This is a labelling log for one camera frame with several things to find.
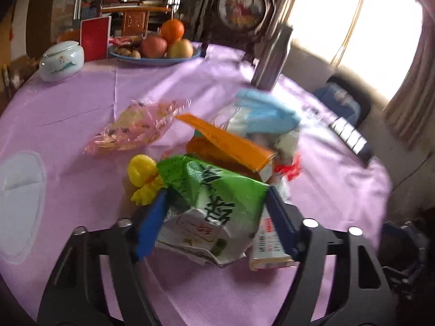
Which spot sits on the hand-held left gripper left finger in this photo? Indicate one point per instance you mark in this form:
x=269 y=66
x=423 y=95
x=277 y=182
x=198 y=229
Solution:
x=153 y=224

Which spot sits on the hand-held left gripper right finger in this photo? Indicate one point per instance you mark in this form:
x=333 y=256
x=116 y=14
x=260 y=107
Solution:
x=278 y=217

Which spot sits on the white packet with red label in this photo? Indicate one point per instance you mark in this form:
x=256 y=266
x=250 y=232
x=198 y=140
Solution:
x=266 y=244

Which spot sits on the green and white snack bag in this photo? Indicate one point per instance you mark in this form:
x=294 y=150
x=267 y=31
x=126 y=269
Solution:
x=210 y=203

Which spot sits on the pink floral cellophane bag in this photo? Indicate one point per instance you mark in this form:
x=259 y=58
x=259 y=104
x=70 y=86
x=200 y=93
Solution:
x=136 y=125

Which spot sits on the red plastic object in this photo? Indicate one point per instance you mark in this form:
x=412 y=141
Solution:
x=289 y=169

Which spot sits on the yellow plastic toy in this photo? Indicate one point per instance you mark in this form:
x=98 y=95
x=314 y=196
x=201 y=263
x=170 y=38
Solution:
x=141 y=171

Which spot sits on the orange cardboard box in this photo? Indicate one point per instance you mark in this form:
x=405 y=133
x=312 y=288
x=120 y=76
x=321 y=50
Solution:
x=231 y=146

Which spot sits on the clear plastic wrapper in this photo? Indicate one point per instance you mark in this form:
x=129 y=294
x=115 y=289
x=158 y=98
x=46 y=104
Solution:
x=238 y=122

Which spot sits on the blue face mask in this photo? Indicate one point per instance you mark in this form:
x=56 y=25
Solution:
x=268 y=112

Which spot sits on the black smartphone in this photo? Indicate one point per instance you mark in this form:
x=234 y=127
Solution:
x=351 y=139

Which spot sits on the blue cap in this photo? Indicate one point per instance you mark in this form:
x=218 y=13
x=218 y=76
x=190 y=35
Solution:
x=336 y=98

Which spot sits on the black chair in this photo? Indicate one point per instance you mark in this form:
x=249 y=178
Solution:
x=363 y=105

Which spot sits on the purple tablecloth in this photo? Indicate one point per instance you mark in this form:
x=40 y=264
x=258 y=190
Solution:
x=204 y=85

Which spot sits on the stainless steel bottle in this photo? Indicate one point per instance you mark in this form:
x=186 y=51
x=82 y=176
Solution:
x=272 y=57

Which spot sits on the blue fruit plate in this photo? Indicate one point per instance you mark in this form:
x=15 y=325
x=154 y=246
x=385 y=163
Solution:
x=153 y=61

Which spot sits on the pile of walnuts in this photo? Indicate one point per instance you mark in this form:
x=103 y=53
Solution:
x=127 y=52

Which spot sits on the yellow pear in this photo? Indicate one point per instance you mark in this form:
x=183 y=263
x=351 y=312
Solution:
x=180 y=49

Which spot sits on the red apple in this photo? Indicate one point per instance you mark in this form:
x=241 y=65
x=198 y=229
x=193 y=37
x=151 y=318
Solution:
x=153 y=47

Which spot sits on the red snack packet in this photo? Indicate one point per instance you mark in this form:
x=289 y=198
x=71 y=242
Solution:
x=124 y=41

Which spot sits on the white ceramic lidded jar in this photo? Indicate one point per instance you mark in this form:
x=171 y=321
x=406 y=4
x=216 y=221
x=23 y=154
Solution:
x=61 y=62

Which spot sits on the red box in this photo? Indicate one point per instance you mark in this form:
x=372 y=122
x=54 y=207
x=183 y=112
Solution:
x=95 y=39

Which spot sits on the orange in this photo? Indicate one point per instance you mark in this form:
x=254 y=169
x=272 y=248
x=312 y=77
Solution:
x=172 y=30

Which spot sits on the carved wooden chair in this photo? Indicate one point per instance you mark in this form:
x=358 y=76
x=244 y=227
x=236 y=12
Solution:
x=136 y=20

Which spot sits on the round decorative plate on stand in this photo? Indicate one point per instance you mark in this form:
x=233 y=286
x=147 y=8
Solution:
x=241 y=6

